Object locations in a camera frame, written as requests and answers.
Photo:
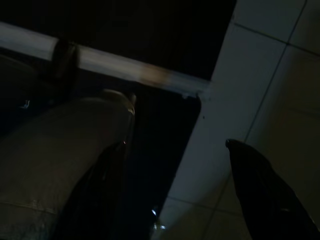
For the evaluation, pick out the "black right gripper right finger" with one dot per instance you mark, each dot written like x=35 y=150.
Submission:
x=270 y=205

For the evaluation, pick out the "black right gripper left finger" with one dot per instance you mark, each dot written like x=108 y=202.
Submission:
x=100 y=200

